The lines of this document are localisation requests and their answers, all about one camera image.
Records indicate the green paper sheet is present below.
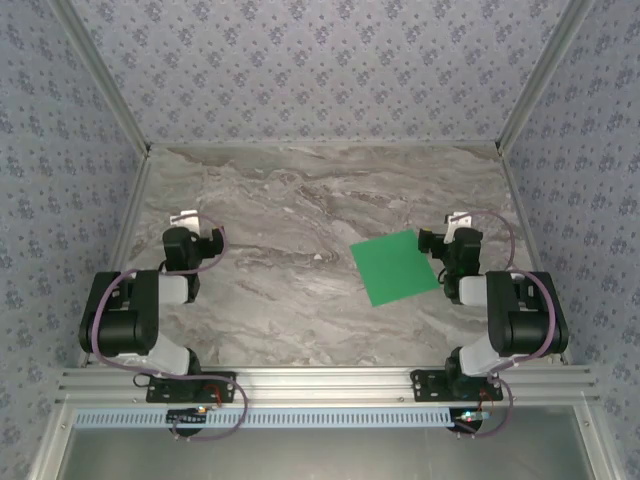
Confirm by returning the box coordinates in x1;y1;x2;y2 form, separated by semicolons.
348;229;442;308

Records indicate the aluminium lower frame bar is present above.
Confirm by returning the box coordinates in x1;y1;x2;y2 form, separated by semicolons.
28;403;76;480
574;403;622;480

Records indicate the aluminium table side rail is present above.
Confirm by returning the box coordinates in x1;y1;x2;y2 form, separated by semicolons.
494;142;574;366
77;148;154;369

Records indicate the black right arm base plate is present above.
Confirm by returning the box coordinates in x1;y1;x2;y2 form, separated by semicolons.
409;368;504;404

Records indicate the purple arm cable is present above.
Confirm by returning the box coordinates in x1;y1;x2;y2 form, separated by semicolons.
82;211;250;444
449;209;564;440

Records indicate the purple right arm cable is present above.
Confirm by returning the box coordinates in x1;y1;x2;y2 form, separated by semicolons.
449;209;564;440

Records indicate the aluminium mounting rail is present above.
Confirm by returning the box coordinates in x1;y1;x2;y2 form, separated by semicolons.
55;365;601;405

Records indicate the aluminium frame post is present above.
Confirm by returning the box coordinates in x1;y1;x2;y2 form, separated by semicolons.
47;0;153;157
493;0;597;154

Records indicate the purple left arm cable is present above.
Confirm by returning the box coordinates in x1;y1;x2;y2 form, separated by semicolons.
82;211;250;444

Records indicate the grey metal sheet panel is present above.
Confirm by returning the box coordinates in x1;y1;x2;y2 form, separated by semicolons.
54;405;601;480

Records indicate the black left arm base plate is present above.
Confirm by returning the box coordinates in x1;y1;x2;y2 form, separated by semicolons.
145;370;238;404

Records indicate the small black electronics board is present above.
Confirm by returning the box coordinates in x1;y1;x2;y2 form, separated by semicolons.
452;408;494;424
167;407;208;427

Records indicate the slotted light blue cable duct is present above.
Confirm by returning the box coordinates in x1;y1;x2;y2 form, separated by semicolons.
73;407;484;430

